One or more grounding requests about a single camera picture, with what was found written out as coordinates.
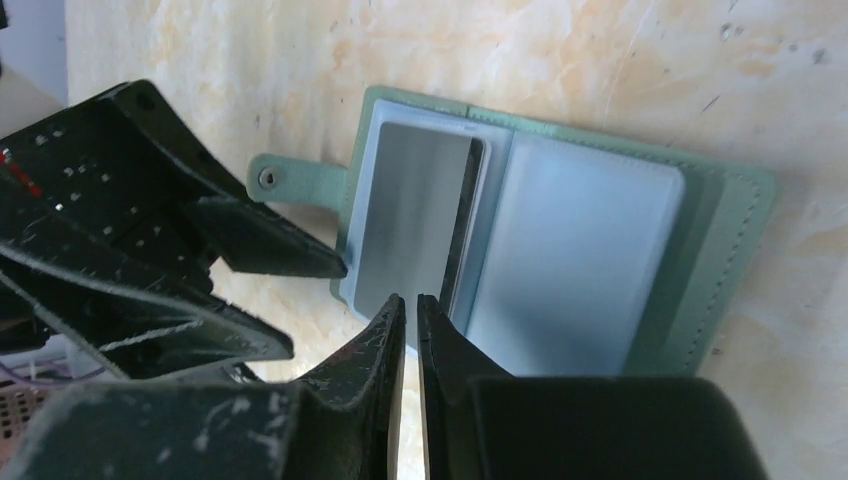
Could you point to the sage green card holder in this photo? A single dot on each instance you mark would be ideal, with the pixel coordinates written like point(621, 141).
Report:
point(585, 254)

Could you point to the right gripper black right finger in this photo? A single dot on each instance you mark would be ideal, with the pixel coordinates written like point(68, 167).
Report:
point(480, 422)

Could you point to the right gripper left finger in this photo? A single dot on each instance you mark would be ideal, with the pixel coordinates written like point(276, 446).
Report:
point(340, 420)

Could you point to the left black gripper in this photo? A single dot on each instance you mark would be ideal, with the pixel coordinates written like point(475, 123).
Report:
point(125, 167)

